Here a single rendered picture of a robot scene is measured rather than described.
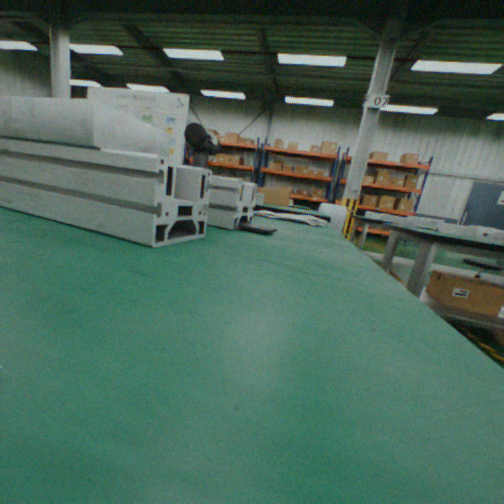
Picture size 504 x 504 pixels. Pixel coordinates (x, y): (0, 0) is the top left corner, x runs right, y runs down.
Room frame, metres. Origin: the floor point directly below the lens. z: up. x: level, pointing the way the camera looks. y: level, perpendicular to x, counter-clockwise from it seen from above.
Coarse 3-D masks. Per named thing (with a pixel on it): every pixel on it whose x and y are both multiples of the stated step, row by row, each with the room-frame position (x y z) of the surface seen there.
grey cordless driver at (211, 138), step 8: (192, 128) 0.66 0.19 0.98; (200, 128) 0.65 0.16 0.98; (184, 136) 0.66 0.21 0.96; (192, 136) 0.66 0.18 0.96; (200, 136) 0.65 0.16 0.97; (208, 136) 0.68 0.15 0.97; (192, 144) 0.66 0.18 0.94; (200, 144) 0.66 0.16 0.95; (208, 144) 0.69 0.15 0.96; (216, 144) 0.74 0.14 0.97; (200, 152) 0.70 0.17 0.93; (208, 152) 0.72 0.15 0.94; (216, 152) 0.77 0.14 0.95; (200, 160) 0.69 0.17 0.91
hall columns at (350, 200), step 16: (400, 0) 5.70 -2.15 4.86; (400, 16) 5.59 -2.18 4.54; (64, 32) 7.20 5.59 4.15; (384, 32) 5.66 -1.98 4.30; (400, 32) 5.54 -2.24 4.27; (64, 48) 7.19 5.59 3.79; (384, 48) 5.71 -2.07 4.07; (64, 64) 7.18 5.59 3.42; (384, 64) 5.70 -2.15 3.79; (64, 80) 7.17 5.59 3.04; (384, 80) 5.68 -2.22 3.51; (64, 96) 7.16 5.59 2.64; (368, 112) 5.71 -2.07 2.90; (368, 128) 5.70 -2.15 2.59; (368, 144) 5.68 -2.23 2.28; (352, 160) 5.77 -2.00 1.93; (352, 176) 5.71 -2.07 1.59; (352, 192) 5.70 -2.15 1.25; (352, 208) 5.53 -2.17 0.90
